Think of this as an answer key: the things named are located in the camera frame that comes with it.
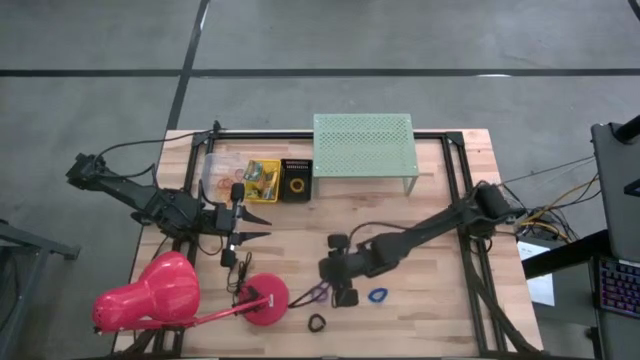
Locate black left wrist camera cable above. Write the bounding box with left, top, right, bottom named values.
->
left=196, top=178, right=226, bottom=257

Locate yellow plastic basket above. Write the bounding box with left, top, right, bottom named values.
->
left=243, top=158, right=282, bottom=204

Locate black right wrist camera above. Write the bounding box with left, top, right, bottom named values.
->
left=349, top=257, right=374, bottom=279

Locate gray monitor back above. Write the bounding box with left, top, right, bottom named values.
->
left=591, top=115, right=640, bottom=262

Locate yellow cable bundle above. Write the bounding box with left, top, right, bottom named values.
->
left=519, top=175, right=601, bottom=236

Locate red desk lamp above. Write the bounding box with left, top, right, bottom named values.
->
left=91, top=250, right=291, bottom=335

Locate large Crayola crayon box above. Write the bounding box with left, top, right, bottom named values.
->
left=258, top=169, right=279, bottom=201

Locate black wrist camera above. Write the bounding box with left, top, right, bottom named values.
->
left=212, top=205, right=231, bottom=232
left=349, top=257, right=374, bottom=279

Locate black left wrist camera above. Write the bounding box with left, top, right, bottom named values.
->
left=212, top=205, right=231, bottom=232

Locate purple spiral wrist coil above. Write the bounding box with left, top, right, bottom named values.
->
left=298, top=280, right=332, bottom=305

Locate clear plastic bin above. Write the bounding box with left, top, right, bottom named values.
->
left=202, top=153, right=249, bottom=199

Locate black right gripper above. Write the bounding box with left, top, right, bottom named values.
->
left=288, top=232, right=372, bottom=309

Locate black plastic basket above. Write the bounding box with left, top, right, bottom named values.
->
left=278, top=158, right=314, bottom=204

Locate eight-count Crayola crayon box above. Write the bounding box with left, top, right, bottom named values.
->
left=243, top=160, right=265, bottom=182

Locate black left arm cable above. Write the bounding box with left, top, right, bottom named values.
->
left=92, top=121, right=221, bottom=179

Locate black lamp power cable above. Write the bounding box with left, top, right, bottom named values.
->
left=225, top=251, right=254, bottom=296

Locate white paper sheet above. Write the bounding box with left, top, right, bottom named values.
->
left=517, top=240, right=556, bottom=307

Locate green perforated metal shelf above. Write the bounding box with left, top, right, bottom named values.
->
left=312, top=113, right=420, bottom=197

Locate blue-lit keyboard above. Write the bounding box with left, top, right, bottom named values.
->
left=598, top=257, right=640, bottom=319

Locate gray metal cart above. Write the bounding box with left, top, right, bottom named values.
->
left=0, top=218, right=81, bottom=360

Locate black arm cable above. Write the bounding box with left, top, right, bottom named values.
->
left=92, top=121, right=221, bottom=179
left=347, top=221, right=421, bottom=251

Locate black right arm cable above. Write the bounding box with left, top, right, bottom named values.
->
left=347, top=221, right=421, bottom=251

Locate black table frame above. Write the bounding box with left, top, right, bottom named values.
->
left=187, top=129, right=544, bottom=357

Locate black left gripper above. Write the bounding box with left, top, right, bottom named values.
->
left=220, top=182, right=273, bottom=269

